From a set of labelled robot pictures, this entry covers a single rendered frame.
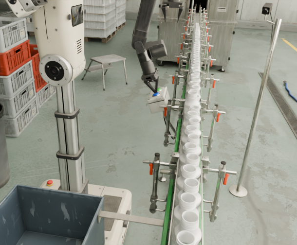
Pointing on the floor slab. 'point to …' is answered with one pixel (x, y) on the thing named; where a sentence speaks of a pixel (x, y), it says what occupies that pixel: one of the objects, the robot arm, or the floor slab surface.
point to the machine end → (228, 18)
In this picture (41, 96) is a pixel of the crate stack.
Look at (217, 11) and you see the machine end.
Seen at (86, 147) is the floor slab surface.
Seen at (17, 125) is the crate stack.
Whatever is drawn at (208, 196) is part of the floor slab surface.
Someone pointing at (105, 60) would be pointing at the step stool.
